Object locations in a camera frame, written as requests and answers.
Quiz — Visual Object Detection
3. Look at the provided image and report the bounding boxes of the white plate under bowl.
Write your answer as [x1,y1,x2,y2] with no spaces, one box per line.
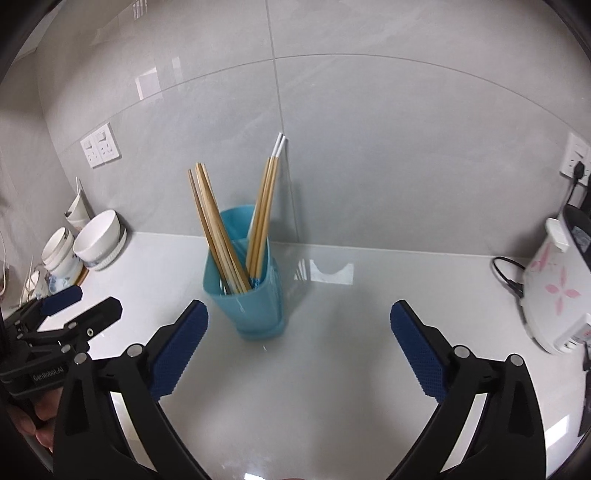
[84,227,127,271]

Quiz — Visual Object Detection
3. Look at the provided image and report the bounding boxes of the large white bowl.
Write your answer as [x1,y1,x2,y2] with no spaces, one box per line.
[73,209,121,262]

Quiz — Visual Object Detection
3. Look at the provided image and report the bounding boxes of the white chopstick in holder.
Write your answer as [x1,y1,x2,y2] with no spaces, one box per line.
[257,132,286,237]
[249,132,287,265]

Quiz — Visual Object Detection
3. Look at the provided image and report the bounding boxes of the white patterned cup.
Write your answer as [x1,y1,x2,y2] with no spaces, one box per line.
[20,270,49,304]

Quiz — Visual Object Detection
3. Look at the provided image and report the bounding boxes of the black power cable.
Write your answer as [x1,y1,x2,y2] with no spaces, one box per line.
[491,256,528,298]

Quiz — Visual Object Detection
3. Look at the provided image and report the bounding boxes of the blue plastic utensil holder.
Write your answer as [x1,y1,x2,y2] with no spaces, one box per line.
[202,205,286,341]

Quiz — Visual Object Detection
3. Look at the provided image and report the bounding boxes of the bamboo chopstick pale grey end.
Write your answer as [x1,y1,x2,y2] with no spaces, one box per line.
[195,162,253,292]

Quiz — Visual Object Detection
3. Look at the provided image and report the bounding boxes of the white double wall socket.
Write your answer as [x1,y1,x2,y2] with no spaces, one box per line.
[80,123,121,168]

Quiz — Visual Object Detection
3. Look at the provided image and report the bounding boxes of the person left hand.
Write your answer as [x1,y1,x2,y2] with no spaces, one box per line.
[6,386,63,455]

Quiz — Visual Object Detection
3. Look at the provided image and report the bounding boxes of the bamboo chopstick blue band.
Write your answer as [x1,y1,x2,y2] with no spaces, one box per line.
[246,157,279,283]

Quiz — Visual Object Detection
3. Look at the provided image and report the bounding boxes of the wooden round tray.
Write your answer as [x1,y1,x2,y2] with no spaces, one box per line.
[75,266,89,286]

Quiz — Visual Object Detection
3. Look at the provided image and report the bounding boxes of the white rice cooker pink flowers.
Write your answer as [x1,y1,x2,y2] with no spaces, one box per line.
[521,205,590,354]

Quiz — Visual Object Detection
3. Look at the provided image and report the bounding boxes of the brown bamboo chopstick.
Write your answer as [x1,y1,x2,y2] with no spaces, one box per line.
[246,158,271,279]

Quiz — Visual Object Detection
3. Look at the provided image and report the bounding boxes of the bamboo chopstick blue star end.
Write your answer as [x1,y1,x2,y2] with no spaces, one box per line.
[187,170,235,294]

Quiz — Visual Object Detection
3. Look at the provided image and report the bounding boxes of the right wall socket with plug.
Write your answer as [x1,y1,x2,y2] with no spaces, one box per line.
[559,132,591,186]

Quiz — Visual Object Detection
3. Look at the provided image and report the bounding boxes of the white pitcher jug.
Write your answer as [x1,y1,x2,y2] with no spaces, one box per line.
[64,178,90,232]

